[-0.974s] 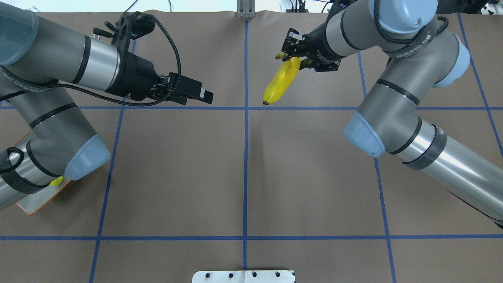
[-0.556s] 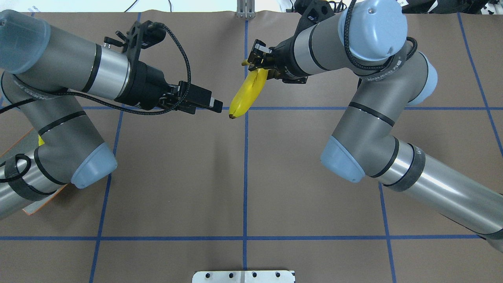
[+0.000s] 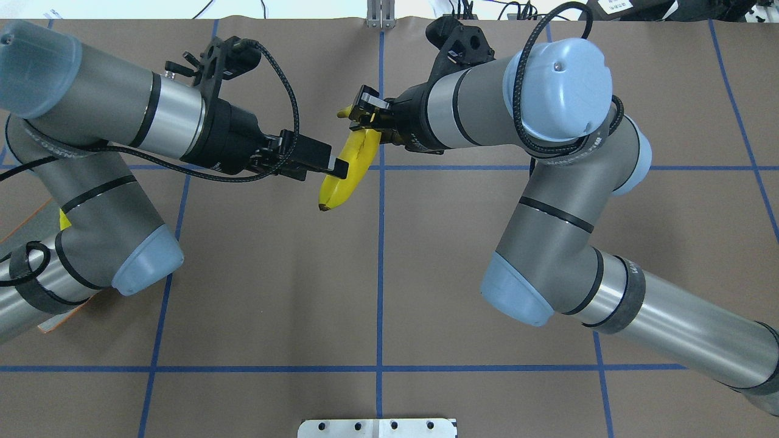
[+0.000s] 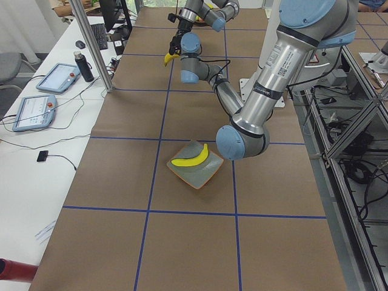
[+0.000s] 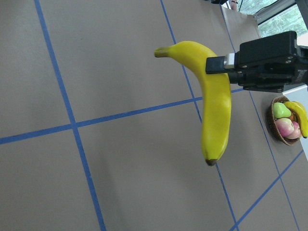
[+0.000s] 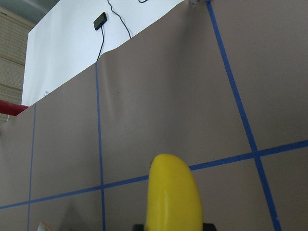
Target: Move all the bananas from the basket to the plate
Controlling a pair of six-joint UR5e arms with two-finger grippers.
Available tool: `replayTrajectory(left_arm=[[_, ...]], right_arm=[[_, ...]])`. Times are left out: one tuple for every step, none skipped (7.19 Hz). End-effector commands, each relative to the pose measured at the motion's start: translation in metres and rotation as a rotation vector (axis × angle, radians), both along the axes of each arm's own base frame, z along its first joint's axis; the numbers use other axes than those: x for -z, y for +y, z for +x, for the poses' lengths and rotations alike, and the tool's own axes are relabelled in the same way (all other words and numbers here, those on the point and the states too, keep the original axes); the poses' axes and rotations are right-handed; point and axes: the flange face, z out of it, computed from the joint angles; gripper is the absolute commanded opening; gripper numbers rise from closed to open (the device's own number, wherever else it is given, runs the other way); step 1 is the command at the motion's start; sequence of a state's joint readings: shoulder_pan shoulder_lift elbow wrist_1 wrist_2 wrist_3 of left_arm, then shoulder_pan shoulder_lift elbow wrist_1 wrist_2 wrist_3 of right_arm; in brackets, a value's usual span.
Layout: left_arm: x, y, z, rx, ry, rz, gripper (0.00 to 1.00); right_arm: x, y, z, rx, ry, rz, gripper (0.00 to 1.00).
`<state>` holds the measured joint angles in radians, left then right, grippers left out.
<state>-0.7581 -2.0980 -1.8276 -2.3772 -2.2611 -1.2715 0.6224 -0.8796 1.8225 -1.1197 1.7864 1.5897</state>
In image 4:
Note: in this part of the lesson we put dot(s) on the small black box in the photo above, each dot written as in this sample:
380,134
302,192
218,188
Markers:
42,156

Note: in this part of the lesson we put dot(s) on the red fire extinguisher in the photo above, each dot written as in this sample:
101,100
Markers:
17,271

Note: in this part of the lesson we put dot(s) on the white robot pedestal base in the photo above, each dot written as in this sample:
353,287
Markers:
270,39

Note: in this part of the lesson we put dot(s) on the black monitor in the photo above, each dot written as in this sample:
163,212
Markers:
112,11

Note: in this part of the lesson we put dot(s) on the far teach pendant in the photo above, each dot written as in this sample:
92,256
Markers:
59,78

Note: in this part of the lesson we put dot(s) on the black water bottle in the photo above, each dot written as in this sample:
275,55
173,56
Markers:
83,66

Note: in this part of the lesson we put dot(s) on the brown wicker basket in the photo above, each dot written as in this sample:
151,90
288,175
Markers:
200,21

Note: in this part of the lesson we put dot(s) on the long yellow top banana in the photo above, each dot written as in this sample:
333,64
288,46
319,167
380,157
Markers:
195,161

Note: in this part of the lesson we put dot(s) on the grey square plate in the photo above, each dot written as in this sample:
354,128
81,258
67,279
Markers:
196,176

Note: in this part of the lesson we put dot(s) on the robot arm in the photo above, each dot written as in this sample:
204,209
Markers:
216,19
303,26

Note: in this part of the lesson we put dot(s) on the black computer mouse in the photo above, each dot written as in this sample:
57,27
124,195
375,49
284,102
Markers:
79,44

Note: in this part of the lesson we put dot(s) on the black label printer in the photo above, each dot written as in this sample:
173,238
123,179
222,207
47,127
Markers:
119,39

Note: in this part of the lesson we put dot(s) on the black keyboard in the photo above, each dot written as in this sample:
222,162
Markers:
99,33

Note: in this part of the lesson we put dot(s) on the teach pendant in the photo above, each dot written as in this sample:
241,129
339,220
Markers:
59,78
35,112

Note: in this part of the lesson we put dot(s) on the aluminium frame post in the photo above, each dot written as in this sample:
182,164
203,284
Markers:
86,30

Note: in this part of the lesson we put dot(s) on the near teach pendant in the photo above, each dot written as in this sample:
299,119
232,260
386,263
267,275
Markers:
35,112

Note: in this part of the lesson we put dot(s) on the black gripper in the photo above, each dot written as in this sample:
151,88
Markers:
182,26

